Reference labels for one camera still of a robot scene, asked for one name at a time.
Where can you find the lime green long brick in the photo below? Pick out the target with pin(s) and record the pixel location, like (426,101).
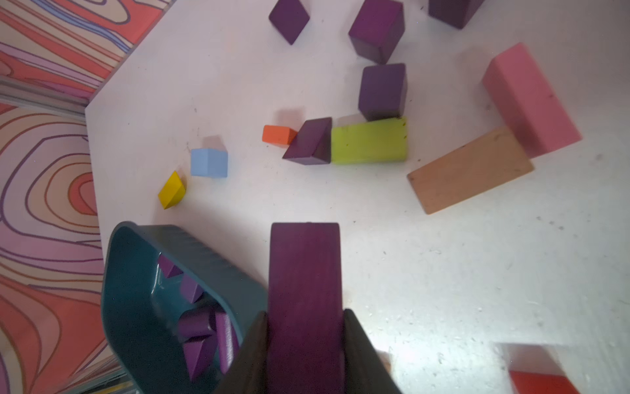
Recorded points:
(373,142)

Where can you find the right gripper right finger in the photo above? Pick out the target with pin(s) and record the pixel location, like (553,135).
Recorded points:
(365,372)

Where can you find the pink long brick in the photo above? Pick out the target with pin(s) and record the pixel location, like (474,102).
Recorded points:
(527,102)

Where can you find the purple triangular prism brick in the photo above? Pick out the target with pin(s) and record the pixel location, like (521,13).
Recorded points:
(199,353)

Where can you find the light blue cube brick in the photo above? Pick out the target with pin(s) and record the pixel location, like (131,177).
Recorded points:
(211,163)

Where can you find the red cube brick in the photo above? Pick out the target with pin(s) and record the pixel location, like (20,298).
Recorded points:
(529,383)

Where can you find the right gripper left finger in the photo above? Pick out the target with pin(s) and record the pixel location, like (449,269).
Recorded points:
(248,373)

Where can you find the teal plastic storage bin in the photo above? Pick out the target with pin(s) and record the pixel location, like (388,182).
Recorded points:
(141,307)

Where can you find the small orange brick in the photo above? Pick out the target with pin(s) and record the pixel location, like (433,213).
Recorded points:
(278,135)

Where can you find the purple cube brick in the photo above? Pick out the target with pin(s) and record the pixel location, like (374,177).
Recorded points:
(383,91)
(289,17)
(455,13)
(190,289)

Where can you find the purple wedge brick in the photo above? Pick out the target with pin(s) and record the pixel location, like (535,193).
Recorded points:
(312,145)

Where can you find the yellow wedge brick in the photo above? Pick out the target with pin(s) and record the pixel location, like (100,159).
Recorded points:
(172,192)

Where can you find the natural wood block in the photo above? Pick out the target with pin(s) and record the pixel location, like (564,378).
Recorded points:
(474,168)

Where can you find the light purple brick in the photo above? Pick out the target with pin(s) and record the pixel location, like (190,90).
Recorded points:
(167,267)

